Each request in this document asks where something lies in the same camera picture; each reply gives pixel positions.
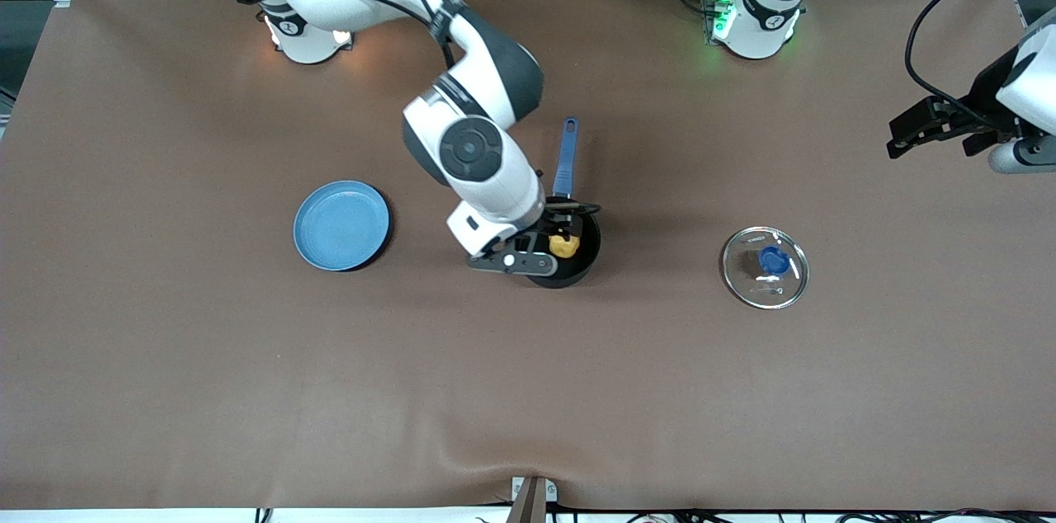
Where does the blue round plate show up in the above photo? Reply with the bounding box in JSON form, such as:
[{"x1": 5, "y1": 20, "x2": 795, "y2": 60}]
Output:
[{"x1": 293, "y1": 180, "x2": 391, "y2": 272}]

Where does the brown table cloth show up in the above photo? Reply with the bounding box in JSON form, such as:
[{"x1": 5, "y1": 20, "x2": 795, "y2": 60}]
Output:
[{"x1": 0, "y1": 0, "x2": 1056, "y2": 512}]

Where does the black pot with blue handle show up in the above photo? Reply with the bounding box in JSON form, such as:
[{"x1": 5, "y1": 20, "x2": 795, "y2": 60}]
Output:
[{"x1": 524, "y1": 116, "x2": 602, "y2": 290}]

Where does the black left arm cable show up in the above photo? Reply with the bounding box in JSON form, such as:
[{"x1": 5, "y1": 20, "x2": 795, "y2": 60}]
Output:
[{"x1": 904, "y1": 0, "x2": 1056, "y2": 132}]

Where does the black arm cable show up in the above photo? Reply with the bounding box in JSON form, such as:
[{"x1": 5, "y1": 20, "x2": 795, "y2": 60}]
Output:
[
  {"x1": 904, "y1": 0, "x2": 1056, "y2": 132},
  {"x1": 238, "y1": 0, "x2": 456, "y2": 72}
]

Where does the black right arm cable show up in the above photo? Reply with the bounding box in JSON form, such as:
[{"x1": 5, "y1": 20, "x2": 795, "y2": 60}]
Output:
[{"x1": 238, "y1": 0, "x2": 456, "y2": 72}]

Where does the metal table clamp bracket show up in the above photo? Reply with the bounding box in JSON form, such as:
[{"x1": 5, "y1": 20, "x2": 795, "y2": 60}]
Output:
[{"x1": 510, "y1": 475, "x2": 559, "y2": 523}]

